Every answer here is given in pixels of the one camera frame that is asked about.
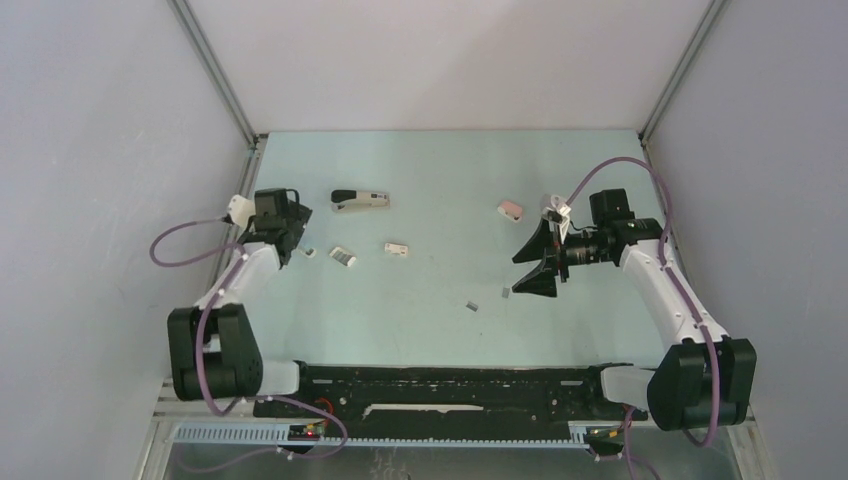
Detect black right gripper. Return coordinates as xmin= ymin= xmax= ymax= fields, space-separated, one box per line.
xmin=513 ymin=216 xmax=611 ymax=298

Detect beige and black large stapler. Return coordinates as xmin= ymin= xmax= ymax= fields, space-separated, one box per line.
xmin=330 ymin=189 xmax=390 ymax=213

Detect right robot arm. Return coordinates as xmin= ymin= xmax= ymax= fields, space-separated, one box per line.
xmin=511 ymin=189 xmax=757 ymax=431

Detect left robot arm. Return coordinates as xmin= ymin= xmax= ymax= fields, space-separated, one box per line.
xmin=166 ymin=188 xmax=312 ymax=404

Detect open staple box tray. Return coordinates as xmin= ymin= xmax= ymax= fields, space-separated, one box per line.
xmin=329 ymin=246 xmax=357 ymax=268

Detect white staple box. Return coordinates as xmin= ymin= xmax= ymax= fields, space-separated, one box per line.
xmin=384 ymin=242 xmax=409 ymax=257

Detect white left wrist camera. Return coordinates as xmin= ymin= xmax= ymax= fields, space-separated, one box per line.
xmin=226 ymin=194 xmax=256 ymax=229

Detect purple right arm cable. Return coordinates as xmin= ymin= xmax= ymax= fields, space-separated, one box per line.
xmin=564 ymin=156 xmax=723 ymax=480

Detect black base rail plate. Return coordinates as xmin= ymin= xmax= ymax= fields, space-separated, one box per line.
xmin=248 ymin=364 xmax=626 ymax=444

